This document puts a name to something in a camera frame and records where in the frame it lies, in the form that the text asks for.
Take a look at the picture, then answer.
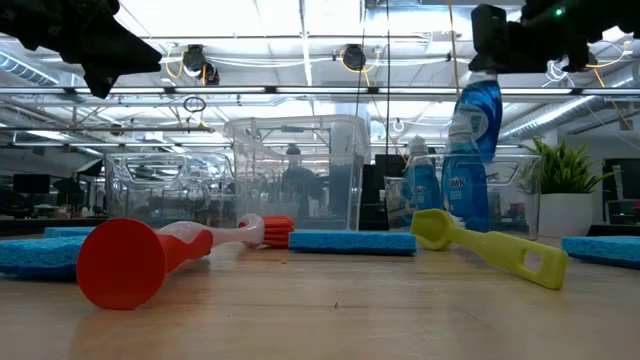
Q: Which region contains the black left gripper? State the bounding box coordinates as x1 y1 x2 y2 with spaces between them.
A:
0 0 162 99

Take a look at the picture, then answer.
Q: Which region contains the blue dish soap bottle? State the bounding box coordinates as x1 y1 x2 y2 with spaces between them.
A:
401 134 442 214
451 69 504 164
439 113 491 234

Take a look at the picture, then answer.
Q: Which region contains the blue sponge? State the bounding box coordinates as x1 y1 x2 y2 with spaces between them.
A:
560 234 640 271
0 233 91 280
288 228 418 257
43 226 96 239

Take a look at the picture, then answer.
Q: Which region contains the red dish brush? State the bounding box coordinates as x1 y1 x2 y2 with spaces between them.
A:
75 212 296 311

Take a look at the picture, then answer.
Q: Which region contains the shallow clear plastic bin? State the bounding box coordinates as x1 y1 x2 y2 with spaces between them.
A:
383 152 544 241
104 151 236 229

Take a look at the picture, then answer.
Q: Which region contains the green plant white pot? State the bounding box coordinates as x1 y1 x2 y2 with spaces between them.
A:
519 137 614 239

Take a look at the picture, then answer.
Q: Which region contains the tall clear plastic bin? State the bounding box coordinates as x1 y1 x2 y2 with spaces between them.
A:
223 113 372 232

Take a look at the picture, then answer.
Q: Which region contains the yellow cable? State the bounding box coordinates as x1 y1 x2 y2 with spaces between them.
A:
446 0 464 99

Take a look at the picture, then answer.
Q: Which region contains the silver ventilation duct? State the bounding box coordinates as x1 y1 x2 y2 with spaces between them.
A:
492 92 640 146

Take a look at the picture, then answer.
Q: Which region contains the thin black hanging cable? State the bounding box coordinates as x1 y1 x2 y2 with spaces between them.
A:
383 0 392 156

